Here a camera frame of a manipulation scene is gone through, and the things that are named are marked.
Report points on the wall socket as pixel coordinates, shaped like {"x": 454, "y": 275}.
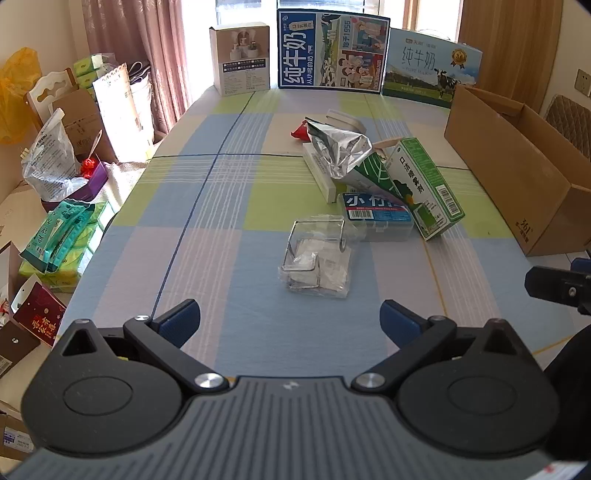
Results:
{"x": 582, "y": 83}

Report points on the red candy packet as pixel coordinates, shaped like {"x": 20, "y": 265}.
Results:
{"x": 299, "y": 133}

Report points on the clear case with blue label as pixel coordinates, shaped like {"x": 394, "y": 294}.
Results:
{"x": 376, "y": 217}

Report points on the purple box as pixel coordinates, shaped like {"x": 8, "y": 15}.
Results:
{"x": 94, "y": 182}

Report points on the white product box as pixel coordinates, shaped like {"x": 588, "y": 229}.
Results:
{"x": 240, "y": 60}

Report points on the white chair back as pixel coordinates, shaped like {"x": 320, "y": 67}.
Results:
{"x": 51, "y": 85}

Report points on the green and white carton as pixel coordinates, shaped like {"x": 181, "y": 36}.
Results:
{"x": 427, "y": 189}

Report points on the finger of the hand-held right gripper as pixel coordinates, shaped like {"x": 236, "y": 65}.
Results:
{"x": 551, "y": 284}
{"x": 581, "y": 266}

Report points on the teal tissue pack bundle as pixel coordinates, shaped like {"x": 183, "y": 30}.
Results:
{"x": 60, "y": 240}

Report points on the red ornament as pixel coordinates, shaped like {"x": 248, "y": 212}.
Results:
{"x": 89, "y": 167}

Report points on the brown cardboard box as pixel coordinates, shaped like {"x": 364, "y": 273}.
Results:
{"x": 517, "y": 152}

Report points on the yellow plastic bag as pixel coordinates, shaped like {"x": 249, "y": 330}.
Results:
{"x": 16, "y": 97}

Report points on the red gift bag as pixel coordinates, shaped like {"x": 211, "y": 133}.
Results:
{"x": 39, "y": 314}

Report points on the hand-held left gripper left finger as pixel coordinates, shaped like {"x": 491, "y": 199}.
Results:
{"x": 178, "y": 319}

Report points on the silver foil bag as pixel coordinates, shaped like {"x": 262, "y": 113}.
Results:
{"x": 339, "y": 147}

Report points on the white printed plastic bag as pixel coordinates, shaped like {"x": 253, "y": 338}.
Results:
{"x": 51, "y": 157}

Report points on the beige towel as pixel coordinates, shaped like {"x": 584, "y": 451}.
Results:
{"x": 122, "y": 182}

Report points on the clear plastic bag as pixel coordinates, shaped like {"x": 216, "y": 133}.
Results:
{"x": 330, "y": 272}

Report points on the green triangular packet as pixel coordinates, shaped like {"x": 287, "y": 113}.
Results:
{"x": 371, "y": 177}

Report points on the brown quilted chair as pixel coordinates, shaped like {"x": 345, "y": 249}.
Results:
{"x": 570, "y": 120}

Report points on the dark brown box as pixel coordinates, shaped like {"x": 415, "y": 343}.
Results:
{"x": 16, "y": 348}

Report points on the pink curtain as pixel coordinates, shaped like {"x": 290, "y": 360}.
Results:
{"x": 157, "y": 50}

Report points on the desktop with checked tablecloth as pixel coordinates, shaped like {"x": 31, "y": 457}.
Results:
{"x": 221, "y": 258}

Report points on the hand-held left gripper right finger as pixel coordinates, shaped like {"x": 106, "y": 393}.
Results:
{"x": 396, "y": 319}

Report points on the green tissue packs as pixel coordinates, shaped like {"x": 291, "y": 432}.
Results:
{"x": 92, "y": 69}

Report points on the long white ointment box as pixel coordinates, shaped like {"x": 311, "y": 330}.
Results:
{"x": 321, "y": 177}

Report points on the brown storage carton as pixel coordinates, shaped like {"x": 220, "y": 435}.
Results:
{"x": 81, "y": 120}

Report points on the pale blue milk carton box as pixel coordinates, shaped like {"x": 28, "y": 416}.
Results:
{"x": 429, "y": 69}

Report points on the window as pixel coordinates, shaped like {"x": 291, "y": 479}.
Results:
{"x": 415, "y": 11}

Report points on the white paper bag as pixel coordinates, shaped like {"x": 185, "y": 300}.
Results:
{"x": 122, "y": 115}

